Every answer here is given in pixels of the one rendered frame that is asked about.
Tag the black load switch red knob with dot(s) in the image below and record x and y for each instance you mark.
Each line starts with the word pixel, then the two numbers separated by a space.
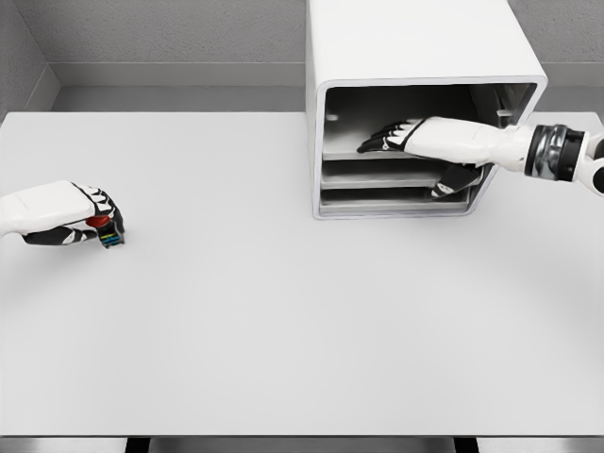
pixel 112 238

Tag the grey shallow cabinet drawer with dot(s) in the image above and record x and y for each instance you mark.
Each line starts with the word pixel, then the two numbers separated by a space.
pixel 377 204
pixel 340 155
pixel 368 180

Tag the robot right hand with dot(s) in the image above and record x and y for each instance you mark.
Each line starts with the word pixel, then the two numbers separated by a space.
pixel 448 139

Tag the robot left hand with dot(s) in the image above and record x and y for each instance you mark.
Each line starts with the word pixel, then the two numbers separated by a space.
pixel 52 207

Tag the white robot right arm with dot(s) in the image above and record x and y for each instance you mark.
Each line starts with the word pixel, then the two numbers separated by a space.
pixel 549 151

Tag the white multi-storey storage cabinet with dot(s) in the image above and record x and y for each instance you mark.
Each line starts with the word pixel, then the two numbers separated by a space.
pixel 406 42

